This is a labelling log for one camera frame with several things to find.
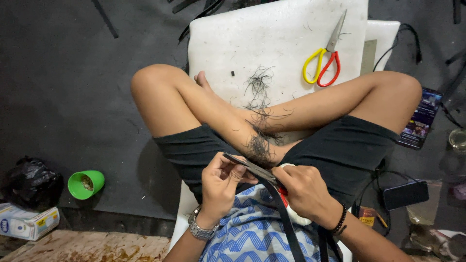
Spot person's right hand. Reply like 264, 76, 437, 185
271, 164, 345, 229

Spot person's left hand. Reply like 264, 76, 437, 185
201, 152, 259, 223

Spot white and red hand tool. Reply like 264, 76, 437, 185
277, 163, 313, 226

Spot long black strap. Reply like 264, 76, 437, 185
222, 152, 307, 262

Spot white plastic seat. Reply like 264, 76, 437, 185
168, 180, 205, 252

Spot silver metal wristwatch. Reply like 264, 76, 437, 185
187, 204, 221, 241

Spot person's black shorts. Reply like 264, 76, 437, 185
152, 115, 400, 210

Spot blue zigzag patterned shirt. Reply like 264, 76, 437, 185
198, 183, 341, 262

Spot small orange packet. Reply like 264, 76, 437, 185
358, 206, 389, 229

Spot clump of black threads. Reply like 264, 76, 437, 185
233, 65, 293, 166

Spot black rectangular power bank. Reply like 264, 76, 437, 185
382, 180, 430, 211

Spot person's left leg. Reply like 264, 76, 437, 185
130, 64, 303, 166

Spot person's leg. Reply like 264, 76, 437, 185
194, 70, 424, 136
130, 64, 303, 166

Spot person's right leg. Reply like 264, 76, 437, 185
194, 70, 424, 136

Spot clear plastic bag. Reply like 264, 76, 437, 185
405, 180, 466, 262

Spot green plastic cup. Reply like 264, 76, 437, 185
67, 170, 106, 201

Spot dark colourful printed packet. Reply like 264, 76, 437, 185
396, 87, 443, 151

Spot stained wooden board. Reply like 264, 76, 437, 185
0, 229, 172, 262

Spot grey flat card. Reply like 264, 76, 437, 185
360, 39, 378, 76

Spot large white plastic board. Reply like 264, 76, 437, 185
187, 0, 369, 144

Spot clear glass jar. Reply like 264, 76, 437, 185
448, 128, 466, 154

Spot dark grey floor mat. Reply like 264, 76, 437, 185
0, 0, 190, 221

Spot black plastic bag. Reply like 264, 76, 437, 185
1, 156, 65, 212

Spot white cardboard carton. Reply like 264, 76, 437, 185
0, 202, 60, 242

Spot black bead bracelet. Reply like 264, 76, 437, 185
330, 203, 349, 236

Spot black cable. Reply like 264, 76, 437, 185
350, 158, 421, 238

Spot yellow and red handled scissors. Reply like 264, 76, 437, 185
302, 9, 348, 88

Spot bundle of black straps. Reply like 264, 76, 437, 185
167, 0, 228, 43

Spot looped black strap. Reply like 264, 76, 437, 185
372, 23, 423, 72

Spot short black strap piece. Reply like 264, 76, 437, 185
91, 0, 119, 39

